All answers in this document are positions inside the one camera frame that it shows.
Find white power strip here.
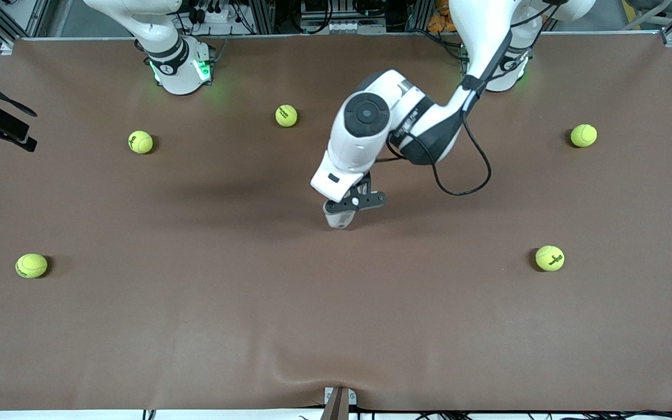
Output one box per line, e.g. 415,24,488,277
187,0,244,25

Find white blue tennis ball can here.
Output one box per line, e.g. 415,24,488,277
324,207,356,230

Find yellow tennis ball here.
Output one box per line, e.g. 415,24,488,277
570,124,598,148
275,104,299,128
15,253,48,279
535,245,565,272
128,130,154,155

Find orange bagged items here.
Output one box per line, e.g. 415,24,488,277
428,0,459,33

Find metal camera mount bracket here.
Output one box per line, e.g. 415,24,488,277
320,386,358,420

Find brown table mat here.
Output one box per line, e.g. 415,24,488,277
0,32,672,412

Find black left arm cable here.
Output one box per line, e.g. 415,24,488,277
386,23,493,197

